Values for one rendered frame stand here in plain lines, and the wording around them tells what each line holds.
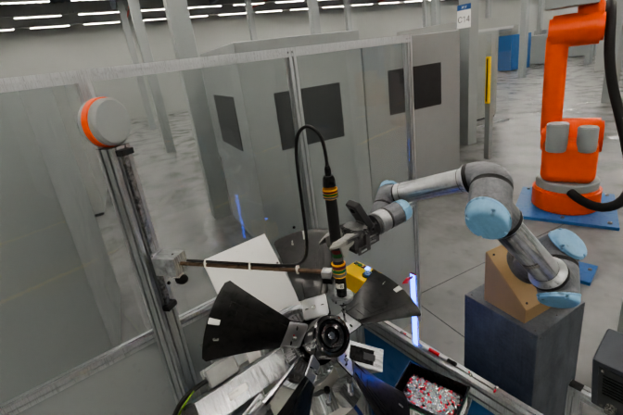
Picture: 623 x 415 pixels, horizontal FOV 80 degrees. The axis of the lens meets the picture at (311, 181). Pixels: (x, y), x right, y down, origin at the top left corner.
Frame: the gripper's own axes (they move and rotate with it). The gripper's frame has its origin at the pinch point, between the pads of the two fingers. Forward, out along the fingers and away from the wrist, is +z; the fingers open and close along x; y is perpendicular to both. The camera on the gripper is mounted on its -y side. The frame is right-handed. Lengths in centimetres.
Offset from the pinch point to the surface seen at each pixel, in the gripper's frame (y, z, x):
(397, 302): 30.7, -22.1, -5.4
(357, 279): 42, -34, 27
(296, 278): 17.0, 3.4, 14.9
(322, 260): 12.4, -4.8, 10.4
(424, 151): 92, -362, 229
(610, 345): 24, -37, -59
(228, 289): 6.8, 27.6, 11.6
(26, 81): -55, 54, 70
